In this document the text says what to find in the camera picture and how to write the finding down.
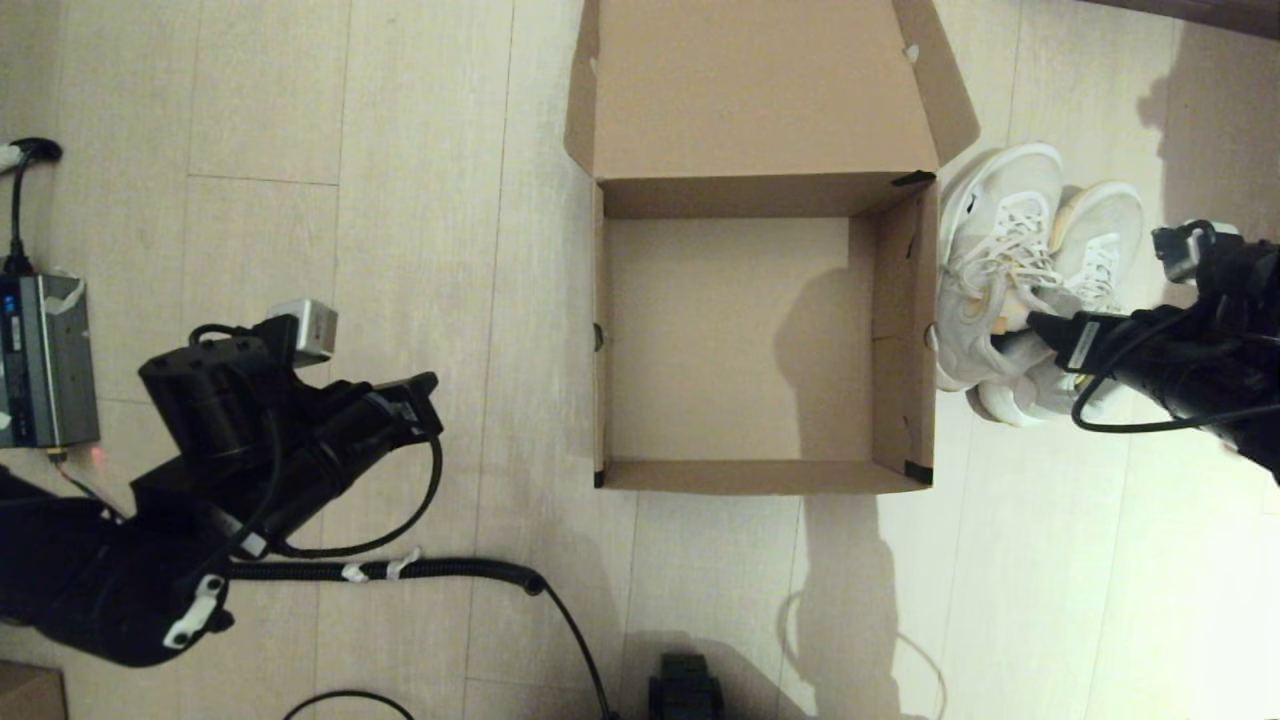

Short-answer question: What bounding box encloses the white lace-up sneaker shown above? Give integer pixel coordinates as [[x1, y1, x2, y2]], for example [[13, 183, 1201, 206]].
[[978, 180, 1146, 428], [935, 143, 1066, 393]]

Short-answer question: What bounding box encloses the brown cardboard shoe box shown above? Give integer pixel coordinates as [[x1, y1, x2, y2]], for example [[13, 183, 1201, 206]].
[[563, 0, 981, 496]]

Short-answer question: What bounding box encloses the brown cardboard piece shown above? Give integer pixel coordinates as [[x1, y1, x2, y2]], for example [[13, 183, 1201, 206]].
[[0, 662, 69, 720]]

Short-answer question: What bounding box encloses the grey metal power inverter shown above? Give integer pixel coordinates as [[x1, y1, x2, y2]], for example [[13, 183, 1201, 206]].
[[0, 272, 101, 449]]

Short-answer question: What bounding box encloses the dark wooden furniture edge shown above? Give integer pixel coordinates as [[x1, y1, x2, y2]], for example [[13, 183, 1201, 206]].
[[1075, 0, 1280, 41]]

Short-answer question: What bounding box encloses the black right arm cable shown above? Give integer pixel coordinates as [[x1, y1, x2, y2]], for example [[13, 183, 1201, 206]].
[[1072, 310, 1280, 434]]

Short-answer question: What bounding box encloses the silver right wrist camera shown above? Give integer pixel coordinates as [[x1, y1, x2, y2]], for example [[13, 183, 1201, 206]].
[[1152, 222, 1241, 283]]

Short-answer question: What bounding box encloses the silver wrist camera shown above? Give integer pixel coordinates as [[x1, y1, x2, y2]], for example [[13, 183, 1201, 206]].
[[268, 298, 339, 363], [1152, 222, 1241, 283]]

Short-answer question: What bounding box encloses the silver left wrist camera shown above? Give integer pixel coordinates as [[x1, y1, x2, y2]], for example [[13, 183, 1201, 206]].
[[268, 298, 339, 363]]

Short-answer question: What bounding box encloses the black corrugated cable conduit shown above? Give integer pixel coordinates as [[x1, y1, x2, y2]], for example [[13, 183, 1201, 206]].
[[225, 556, 621, 720]]

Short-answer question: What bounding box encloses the thin black cable loop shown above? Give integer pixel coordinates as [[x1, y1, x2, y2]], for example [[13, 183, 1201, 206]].
[[283, 690, 416, 720]]

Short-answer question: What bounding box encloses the thin red black wire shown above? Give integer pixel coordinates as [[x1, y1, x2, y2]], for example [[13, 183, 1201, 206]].
[[50, 450, 129, 521]]

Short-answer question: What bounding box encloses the black plug cable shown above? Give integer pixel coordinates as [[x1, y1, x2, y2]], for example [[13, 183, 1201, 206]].
[[0, 138, 63, 276]]

